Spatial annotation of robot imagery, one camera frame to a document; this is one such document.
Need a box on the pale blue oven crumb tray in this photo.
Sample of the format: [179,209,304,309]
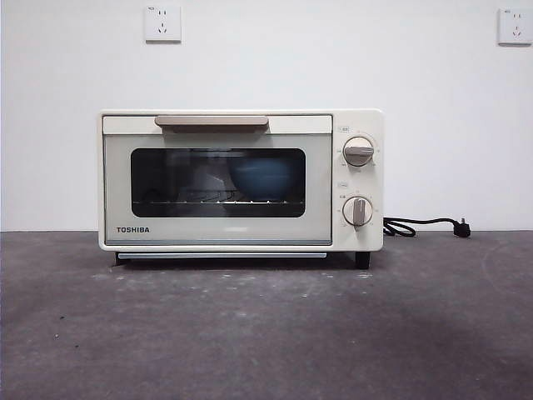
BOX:
[116,251,328,260]

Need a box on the glass oven door beige handle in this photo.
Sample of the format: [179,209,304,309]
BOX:
[102,113,333,247]

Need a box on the black power cable with plug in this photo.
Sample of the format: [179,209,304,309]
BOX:
[381,216,472,239]

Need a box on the metal oven wire rack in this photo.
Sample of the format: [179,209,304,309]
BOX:
[132,198,304,206]

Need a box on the white wall socket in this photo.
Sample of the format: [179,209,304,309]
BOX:
[497,7,533,47]
[144,4,182,43]

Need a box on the cream Toshiba toaster oven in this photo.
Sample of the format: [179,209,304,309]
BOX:
[97,108,385,270]

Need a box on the beige oven knob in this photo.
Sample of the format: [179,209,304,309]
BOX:
[341,195,374,228]
[341,135,376,168]

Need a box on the blue bowl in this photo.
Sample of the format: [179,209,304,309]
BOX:
[227,158,295,200]

